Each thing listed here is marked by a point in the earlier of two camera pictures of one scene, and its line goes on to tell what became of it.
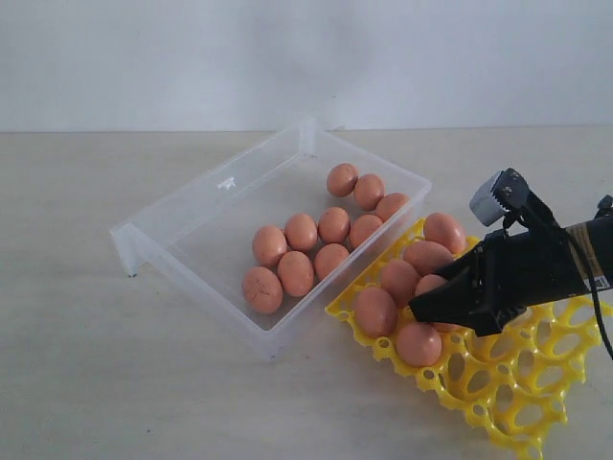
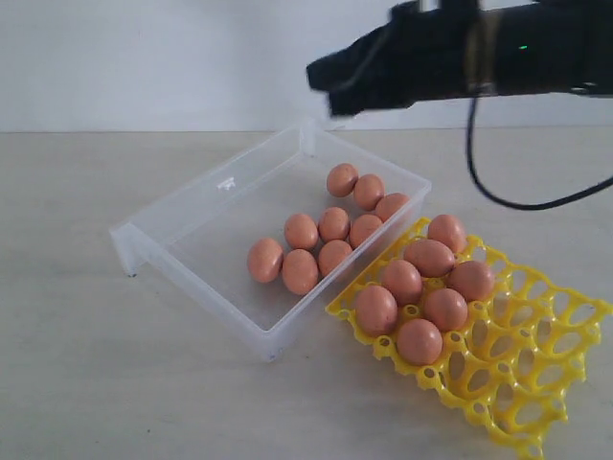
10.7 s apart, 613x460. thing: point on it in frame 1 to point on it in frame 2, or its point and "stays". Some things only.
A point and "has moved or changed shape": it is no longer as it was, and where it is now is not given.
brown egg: (419, 344) stays
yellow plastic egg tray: (521, 382) stays
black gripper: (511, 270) to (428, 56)
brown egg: (270, 244) has moved or changed shape
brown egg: (423, 257) stays
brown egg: (400, 279) stays
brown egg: (301, 232) stays
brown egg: (262, 289) has moved or changed shape
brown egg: (375, 311) stays
